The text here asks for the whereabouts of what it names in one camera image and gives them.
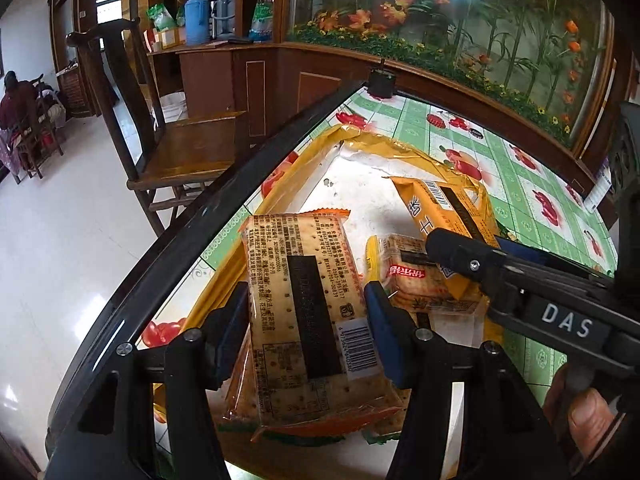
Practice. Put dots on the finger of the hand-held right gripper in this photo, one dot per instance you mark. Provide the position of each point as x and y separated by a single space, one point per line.
520 252
470 260

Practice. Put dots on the grey thermos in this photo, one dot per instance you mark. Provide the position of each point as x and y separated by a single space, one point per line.
225 10

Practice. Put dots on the green fruit print tablecloth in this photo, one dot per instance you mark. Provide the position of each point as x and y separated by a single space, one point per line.
525 195

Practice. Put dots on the blue thermos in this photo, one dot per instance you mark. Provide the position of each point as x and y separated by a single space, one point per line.
196 17

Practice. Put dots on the yellow foil tray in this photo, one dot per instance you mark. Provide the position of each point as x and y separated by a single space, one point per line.
357 200

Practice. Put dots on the plastic water bottle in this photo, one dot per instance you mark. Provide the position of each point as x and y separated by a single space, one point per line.
262 20

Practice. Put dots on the cardboard box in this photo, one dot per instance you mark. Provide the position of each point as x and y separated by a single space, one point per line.
170 36

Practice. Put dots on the person's right hand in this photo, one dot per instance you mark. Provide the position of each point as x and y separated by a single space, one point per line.
585 425

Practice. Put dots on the yellow cracker packet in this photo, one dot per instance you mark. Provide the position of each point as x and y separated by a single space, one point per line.
425 197

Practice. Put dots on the large orange cracker packet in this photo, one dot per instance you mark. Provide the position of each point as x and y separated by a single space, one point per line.
285 260

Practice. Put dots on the glass flower display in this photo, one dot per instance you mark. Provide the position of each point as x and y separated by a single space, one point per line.
450 35

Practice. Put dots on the black cup on table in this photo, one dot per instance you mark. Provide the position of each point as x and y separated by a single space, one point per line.
381 82

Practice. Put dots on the clear square cracker packet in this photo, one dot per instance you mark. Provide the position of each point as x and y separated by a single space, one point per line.
405 280

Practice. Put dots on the green bag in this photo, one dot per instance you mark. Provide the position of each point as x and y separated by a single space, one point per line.
162 17

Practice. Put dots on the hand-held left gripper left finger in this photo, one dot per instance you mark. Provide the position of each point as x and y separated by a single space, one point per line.
232 332

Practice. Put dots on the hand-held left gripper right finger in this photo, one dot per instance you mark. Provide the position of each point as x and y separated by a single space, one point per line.
385 330

